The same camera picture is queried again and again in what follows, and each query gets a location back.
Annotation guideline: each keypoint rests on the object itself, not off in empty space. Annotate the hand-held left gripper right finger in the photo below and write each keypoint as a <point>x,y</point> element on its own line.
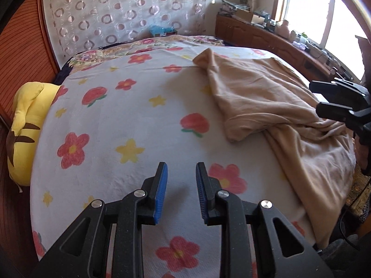
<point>201,197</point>

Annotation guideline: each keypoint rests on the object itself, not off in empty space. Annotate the wooden headboard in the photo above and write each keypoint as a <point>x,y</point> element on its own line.
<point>23,63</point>

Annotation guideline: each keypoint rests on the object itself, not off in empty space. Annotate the white bottle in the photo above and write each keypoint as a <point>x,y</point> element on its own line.
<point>283,29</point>

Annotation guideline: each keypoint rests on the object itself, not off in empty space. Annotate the blue packet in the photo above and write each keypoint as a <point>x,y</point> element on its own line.
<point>162,31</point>

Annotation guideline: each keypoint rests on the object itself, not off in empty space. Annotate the wooden cabinet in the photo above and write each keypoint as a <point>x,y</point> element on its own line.
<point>260,37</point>

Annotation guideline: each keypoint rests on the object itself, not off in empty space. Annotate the colourful floral quilt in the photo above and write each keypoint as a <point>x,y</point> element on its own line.
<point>130,49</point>

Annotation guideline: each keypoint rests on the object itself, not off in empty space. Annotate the beige printed t-shirt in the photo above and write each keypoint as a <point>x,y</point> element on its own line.
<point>275,107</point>

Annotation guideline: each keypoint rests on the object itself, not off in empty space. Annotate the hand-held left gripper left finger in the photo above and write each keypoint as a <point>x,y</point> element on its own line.
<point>161,194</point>

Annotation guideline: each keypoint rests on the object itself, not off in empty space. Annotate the cardboard box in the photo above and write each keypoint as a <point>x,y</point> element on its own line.
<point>243,14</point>

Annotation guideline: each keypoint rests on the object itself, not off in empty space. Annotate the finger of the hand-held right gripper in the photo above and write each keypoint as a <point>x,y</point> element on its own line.
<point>333,88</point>
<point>333,113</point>

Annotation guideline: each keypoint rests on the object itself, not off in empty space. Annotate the circle patterned curtain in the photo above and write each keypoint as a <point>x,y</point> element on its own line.
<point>116,11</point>

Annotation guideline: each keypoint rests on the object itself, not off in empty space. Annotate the dark grey cloth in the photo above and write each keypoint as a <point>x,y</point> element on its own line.
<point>339,257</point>

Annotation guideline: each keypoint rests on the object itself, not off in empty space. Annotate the bright window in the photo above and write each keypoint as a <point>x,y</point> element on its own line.
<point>313,5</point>

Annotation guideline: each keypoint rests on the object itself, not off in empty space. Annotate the yellow patterned cloth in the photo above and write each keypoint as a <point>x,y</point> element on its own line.
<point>359,197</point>

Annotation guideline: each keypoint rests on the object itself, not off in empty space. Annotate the stack of papers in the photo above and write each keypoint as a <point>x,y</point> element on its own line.
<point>230,7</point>

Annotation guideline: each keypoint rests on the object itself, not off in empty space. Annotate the yellow plush toy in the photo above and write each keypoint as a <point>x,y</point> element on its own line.
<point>23,127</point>

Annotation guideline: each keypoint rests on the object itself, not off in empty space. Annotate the white floral bed blanket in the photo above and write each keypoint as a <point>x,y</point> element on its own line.
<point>116,121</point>

